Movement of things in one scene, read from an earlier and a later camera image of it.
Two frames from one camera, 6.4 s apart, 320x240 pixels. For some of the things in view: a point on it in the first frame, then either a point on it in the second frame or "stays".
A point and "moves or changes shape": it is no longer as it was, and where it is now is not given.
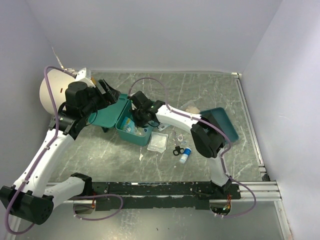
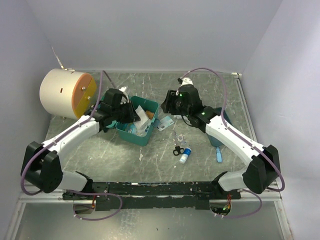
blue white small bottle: x=185 y=155 stays
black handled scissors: x=178 y=150 stays
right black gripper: x=139 y=123 → x=167 y=105
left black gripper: x=113 y=95 → x=133 y=116
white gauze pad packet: x=158 y=142 moves or changes shape
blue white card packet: x=162 y=126 stays
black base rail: x=113 y=196 stays
